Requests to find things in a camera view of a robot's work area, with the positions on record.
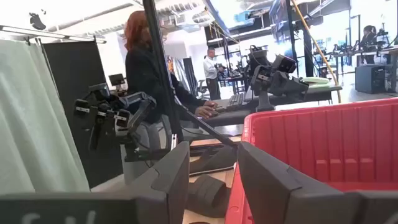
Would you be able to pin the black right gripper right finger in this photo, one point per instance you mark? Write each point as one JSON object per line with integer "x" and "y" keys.
{"x": 267, "y": 193}

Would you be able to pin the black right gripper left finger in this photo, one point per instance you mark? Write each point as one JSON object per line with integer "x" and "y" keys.
{"x": 161, "y": 193}

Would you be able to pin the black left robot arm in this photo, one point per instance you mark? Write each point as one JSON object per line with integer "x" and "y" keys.
{"x": 140, "y": 107}

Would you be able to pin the red plastic bin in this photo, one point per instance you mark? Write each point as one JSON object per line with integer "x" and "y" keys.
{"x": 326, "y": 133}

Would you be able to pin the small black monitor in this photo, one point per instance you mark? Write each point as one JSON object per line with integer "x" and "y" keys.
{"x": 116, "y": 80}

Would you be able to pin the person at desk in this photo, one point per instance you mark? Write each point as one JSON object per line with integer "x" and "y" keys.
{"x": 143, "y": 77}

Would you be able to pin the black partition panel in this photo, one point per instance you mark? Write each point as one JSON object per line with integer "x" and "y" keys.
{"x": 71, "y": 71}

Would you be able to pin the pale green curtain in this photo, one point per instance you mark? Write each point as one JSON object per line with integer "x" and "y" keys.
{"x": 31, "y": 124}

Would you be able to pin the black keyboard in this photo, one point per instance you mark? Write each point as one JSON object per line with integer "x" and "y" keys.
{"x": 235, "y": 101}

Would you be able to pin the black desk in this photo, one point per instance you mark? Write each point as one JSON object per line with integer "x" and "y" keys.
{"x": 295, "y": 96}

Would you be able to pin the standing person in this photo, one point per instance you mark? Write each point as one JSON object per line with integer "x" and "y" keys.
{"x": 211, "y": 70}

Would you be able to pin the black cabinet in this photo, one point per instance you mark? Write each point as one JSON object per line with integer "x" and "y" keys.
{"x": 370, "y": 79}

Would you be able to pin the seated person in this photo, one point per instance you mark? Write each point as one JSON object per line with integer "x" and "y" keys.
{"x": 369, "y": 37}

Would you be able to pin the long workbench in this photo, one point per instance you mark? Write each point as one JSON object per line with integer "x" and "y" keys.
{"x": 388, "y": 51}

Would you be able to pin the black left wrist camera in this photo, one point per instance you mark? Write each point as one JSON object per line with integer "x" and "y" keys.
{"x": 99, "y": 91}

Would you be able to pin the black metal frame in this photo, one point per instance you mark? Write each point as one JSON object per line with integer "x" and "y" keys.
{"x": 158, "y": 62}

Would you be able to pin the white curtain rail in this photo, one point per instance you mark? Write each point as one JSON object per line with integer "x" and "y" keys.
{"x": 46, "y": 34}

